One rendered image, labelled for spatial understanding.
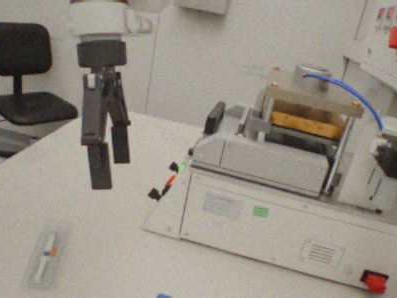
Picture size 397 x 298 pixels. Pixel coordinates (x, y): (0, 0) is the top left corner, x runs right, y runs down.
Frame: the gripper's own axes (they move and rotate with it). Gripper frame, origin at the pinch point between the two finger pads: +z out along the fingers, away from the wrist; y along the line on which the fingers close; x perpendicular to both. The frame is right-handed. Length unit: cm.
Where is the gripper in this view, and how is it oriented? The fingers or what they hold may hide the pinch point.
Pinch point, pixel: (112, 168)
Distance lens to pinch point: 59.1
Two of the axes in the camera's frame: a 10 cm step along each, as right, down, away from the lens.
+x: 10.0, -0.4, -0.1
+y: -0.1, 2.2, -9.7
